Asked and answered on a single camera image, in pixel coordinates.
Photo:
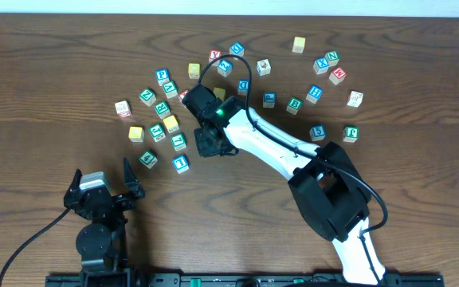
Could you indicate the white picture block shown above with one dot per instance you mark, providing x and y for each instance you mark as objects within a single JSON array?
[
  {"x": 263, "y": 67},
  {"x": 123, "y": 109},
  {"x": 355, "y": 99}
]

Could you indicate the green V block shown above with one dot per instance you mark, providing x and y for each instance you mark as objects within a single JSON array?
[{"x": 170, "y": 89}]

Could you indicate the blue H block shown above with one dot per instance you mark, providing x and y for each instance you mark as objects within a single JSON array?
[{"x": 314, "y": 94}]

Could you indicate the yellow S block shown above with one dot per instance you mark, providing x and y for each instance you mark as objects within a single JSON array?
[{"x": 220, "y": 93}]

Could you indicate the blue 2 block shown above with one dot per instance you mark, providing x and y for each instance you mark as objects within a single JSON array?
[{"x": 225, "y": 67}]

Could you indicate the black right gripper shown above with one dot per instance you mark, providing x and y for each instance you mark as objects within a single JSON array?
[{"x": 204, "y": 149}]

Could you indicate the white picture block left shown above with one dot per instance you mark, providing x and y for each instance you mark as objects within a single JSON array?
[{"x": 123, "y": 109}]

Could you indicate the blue p block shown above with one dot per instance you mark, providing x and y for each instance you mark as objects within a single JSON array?
[
  {"x": 269, "y": 99},
  {"x": 162, "y": 76}
]

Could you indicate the yellow O block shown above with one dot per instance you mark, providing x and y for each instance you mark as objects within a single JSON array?
[{"x": 194, "y": 70}]

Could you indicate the white picture block middle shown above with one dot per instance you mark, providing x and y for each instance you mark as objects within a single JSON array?
[{"x": 263, "y": 67}]

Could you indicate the blue d block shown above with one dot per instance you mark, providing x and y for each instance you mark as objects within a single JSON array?
[
  {"x": 237, "y": 49},
  {"x": 243, "y": 87}
]

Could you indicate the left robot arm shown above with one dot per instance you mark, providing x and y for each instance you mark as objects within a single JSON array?
[{"x": 102, "y": 244}]

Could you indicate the blue P block left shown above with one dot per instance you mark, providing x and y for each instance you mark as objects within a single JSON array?
[{"x": 162, "y": 76}]

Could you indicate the blue 5 block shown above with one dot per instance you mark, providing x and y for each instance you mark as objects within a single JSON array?
[{"x": 317, "y": 133}]

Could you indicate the yellow K block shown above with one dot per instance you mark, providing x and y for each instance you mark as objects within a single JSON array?
[{"x": 171, "y": 124}]

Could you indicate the green Z block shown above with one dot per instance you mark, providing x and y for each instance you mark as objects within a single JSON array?
[{"x": 148, "y": 97}]

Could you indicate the green R block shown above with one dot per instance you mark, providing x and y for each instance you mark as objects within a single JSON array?
[{"x": 162, "y": 109}]

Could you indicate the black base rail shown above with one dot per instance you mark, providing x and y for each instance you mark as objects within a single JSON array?
[{"x": 218, "y": 280}]

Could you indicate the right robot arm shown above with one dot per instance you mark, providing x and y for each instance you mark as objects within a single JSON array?
[{"x": 331, "y": 196}]

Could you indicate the red I block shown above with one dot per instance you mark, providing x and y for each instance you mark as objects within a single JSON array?
[{"x": 182, "y": 95}]

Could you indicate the white picture block right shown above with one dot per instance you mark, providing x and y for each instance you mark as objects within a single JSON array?
[{"x": 355, "y": 99}]

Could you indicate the blue D block middle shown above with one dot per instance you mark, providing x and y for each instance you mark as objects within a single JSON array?
[{"x": 243, "y": 87}]

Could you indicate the red M block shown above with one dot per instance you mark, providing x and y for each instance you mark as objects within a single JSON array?
[{"x": 337, "y": 75}]

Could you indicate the blue X block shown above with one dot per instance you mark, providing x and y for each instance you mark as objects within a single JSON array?
[{"x": 321, "y": 65}]

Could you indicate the yellow C block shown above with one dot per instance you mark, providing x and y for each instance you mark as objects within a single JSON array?
[{"x": 136, "y": 134}]

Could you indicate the yellow block top right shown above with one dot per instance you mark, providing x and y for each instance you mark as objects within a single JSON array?
[{"x": 298, "y": 44}]

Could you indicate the green J block left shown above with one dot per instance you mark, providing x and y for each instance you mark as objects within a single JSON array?
[{"x": 157, "y": 132}]

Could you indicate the green j block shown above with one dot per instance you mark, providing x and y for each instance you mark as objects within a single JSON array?
[
  {"x": 157, "y": 132},
  {"x": 350, "y": 134}
]

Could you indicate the blue D block top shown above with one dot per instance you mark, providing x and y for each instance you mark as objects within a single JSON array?
[{"x": 237, "y": 49}]

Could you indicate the green L block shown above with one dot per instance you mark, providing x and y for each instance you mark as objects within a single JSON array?
[{"x": 178, "y": 141}]

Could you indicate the green J block right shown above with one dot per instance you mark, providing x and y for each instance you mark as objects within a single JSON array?
[{"x": 350, "y": 134}]

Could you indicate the green N block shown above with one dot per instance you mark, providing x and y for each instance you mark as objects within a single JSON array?
[{"x": 332, "y": 57}]

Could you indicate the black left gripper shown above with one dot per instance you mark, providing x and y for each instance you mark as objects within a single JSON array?
[{"x": 125, "y": 203}]

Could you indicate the blue P block middle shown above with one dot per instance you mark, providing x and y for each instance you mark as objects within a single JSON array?
[{"x": 269, "y": 99}]

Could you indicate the green B block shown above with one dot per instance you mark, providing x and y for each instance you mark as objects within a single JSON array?
[{"x": 294, "y": 105}]

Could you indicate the blue T block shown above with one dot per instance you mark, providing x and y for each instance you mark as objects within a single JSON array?
[{"x": 181, "y": 164}]

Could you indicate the red Y block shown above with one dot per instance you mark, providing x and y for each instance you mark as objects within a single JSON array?
[{"x": 214, "y": 54}]

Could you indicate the green 4 block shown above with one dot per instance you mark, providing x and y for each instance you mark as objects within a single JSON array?
[{"x": 148, "y": 159}]

